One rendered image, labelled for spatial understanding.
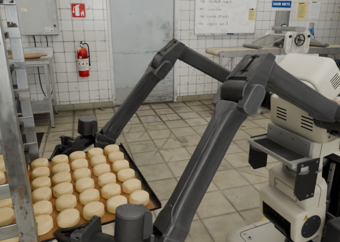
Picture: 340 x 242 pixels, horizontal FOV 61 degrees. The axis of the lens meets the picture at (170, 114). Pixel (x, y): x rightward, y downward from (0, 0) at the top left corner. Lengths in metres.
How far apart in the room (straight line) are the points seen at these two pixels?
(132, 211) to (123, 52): 4.20
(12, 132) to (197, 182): 0.36
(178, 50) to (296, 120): 0.51
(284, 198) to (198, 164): 0.76
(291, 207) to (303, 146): 0.27
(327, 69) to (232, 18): 4.20
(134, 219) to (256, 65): 0.40
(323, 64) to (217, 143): 0.57
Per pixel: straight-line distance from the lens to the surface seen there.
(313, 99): 0.84
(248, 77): 0.65
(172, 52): 1.05
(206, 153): 0.62
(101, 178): 0.84
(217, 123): 0.63
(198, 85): 5.09
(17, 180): 0.59
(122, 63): 4.71
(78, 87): 4.70
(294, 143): 1.18
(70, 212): 0.74
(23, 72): 0.99
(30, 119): 1.02
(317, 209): 1.33
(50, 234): 0.73
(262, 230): 1.75
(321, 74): 1.07
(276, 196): 1.34
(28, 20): 4.44
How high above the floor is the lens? 1.36
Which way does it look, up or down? 18 degrees down
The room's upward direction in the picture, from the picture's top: straight up
